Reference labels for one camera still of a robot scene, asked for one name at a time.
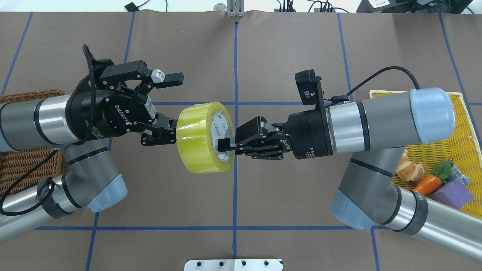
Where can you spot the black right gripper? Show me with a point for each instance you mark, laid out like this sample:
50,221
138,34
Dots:
309,134

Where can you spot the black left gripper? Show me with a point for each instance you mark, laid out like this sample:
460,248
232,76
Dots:
98,119

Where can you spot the yellow tape roll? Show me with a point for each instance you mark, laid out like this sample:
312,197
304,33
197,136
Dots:
198,130

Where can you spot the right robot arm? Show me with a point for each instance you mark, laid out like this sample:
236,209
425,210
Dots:
375,132

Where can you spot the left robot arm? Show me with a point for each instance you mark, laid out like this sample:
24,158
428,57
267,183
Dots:
89,178

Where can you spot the brown wicker basket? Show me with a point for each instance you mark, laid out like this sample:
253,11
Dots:
15,164

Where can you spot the yellow woven basket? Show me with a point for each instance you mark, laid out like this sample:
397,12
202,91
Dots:
461,148

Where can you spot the small black usb device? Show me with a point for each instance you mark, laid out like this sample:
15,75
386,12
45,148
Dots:
131,7

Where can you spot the toy croissant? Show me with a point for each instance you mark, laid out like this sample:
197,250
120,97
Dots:
409,171

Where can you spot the toy carrot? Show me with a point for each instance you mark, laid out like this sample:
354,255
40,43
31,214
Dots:
437,177

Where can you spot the small battery can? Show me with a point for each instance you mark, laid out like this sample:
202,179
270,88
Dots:
457,174

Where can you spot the purple foam block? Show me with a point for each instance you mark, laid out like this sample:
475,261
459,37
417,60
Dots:
453,194

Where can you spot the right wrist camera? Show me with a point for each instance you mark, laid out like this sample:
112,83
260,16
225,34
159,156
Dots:
307,84

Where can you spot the aluminium frame post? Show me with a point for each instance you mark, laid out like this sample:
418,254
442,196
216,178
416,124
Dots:
235,8

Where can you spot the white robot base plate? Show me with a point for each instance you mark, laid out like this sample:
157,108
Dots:
234,265

